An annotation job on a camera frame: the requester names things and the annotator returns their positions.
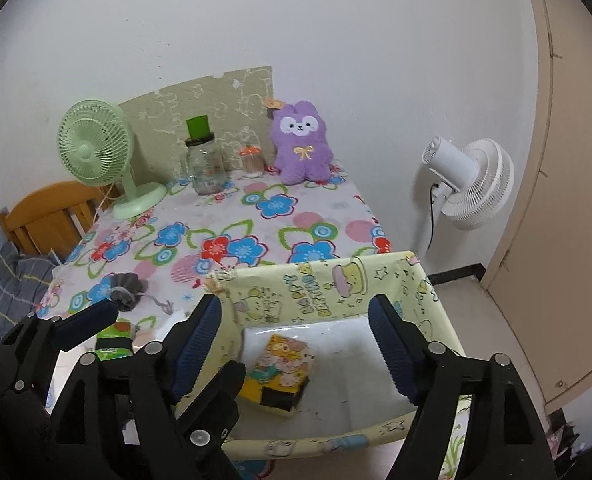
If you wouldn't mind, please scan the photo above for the black fan cable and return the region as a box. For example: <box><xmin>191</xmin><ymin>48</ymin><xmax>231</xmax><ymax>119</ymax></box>
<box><xmin>427</xmin><ymin>184</ymin><xmax>439</xmax><ymax>252</ymax></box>

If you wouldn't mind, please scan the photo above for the green desk fan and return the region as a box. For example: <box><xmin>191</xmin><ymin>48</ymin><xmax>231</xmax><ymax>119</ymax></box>
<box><xmin>57</xmin><ymin>99</ymin><xmax>168</xmax><ymax>220</ymax></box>

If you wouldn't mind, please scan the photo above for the yellow cartoon print pouch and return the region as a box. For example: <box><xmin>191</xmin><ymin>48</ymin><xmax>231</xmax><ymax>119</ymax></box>
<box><xmin>240</xmin><ymin>334</ymin><xmax>318</xmax><ymax>418</ymax></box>

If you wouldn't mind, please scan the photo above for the white standing fan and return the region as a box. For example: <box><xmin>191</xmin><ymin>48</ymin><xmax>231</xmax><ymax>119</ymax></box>
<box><xmin>421</xmin><ymin>134</ymin><xmax>515</xmax><ymax>231</ymax></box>

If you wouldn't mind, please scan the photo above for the yellow cartoon fabric storage box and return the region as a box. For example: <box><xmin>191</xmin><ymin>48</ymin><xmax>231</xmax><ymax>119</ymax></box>
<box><xmin>205</xmin><ymin>250</ymin><xmax>468</xmax><ymax>480</ymax></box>

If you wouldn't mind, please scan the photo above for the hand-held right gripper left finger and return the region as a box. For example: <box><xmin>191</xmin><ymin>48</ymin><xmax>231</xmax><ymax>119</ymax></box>
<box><xmin>46</xmin><ymin>294</ymin><xmax>242</xmax><ymax>480</ymax></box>

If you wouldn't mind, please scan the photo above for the green striped packet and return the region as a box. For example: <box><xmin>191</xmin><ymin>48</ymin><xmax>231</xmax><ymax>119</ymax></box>
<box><xmin>95</xmin><ymin>319</ymin><xmax>138</xmax><ymax>362</ymax></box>

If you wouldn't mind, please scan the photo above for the glass jar mug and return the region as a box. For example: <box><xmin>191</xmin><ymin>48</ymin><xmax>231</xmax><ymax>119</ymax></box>
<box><xmin>182</xmin><ymin>136</ymin><xmax>228</xmax><ymax>196</ymax></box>

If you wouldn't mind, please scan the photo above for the green patterned backing board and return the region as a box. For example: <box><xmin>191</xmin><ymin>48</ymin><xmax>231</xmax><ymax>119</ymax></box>
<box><xmin>118</xmin><ymin>65</ymin><xmax>275</xmax><ymax>186</ymax></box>

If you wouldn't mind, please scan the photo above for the grey plaid pillow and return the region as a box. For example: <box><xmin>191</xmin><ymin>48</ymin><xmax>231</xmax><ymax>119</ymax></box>
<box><xmin>0</xmin><ymin>241</ymin><xmax>61</xmax><ymax>343</ymax></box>

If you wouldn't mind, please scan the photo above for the beige door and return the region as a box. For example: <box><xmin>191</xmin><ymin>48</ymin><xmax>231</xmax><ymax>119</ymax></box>
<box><xmin>480</xmin><ymin>0</ymin><xmax>592</xmax><ymax>407</ymax></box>

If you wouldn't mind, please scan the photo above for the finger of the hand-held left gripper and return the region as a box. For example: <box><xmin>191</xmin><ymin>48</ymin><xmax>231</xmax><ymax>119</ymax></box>
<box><xmin>173</xmin><ymin>360</ymin><xmax>247</xmax><ymax>466</ymax></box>
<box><xmin>0</xmin><ymin>301</ymin><xmax>119</xmax><ymax>396</ymax></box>

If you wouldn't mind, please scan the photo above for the small jar with orange lid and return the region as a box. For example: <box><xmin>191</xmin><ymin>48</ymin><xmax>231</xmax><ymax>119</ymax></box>
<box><xmin>239</xmin><ymin>144</ymin><xmax>266</xmax><ymax>178</ymax></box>

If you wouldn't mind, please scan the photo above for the green plastic cup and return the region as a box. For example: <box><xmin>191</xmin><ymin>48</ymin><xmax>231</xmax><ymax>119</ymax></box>
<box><xmin>185</xmin><ymin>115</ymin><xmax>212</xmax><ymax>141</ymax></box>

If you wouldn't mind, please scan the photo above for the grey cloth bundle with cord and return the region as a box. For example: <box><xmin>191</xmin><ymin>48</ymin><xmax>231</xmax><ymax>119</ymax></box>
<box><xmin>106</xmin><ymin>272</ymin><xmax>175</xmax><ymax>317</ymax></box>

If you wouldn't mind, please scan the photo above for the wooden headboard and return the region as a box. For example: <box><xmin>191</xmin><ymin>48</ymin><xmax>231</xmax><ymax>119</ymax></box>
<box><xmin>0</xmin><ymin>180</ymin><xmax>123</xmax><ymax>262</ymax></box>

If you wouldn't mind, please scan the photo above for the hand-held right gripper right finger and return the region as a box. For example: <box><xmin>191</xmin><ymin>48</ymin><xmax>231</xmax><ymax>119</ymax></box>
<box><xmin>368</xmin><ymin>294</ymin><xmax>559</xmax><ymax>480</ymax></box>

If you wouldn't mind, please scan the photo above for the purple plush toy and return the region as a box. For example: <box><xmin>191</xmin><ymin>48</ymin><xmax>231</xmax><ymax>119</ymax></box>
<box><xmin>266</xmin><ymin>100</ymin><xmax>333</xmax><ymax>186</ymax></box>

